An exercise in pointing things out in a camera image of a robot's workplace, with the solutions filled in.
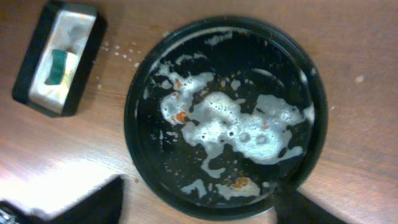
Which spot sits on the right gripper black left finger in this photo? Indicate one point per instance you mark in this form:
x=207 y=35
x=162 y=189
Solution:
x=102 y=206

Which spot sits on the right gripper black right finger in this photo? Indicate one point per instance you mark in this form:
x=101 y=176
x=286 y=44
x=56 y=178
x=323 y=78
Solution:
x=292 y=207

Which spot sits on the yellow green sponge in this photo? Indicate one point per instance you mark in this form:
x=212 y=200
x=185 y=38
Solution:
x=63 y=63

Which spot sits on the round black tray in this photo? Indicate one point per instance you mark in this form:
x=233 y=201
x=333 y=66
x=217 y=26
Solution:
x=223 y=115

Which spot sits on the black rectangular soap tray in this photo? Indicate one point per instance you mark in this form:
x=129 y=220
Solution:
x=73 y=27

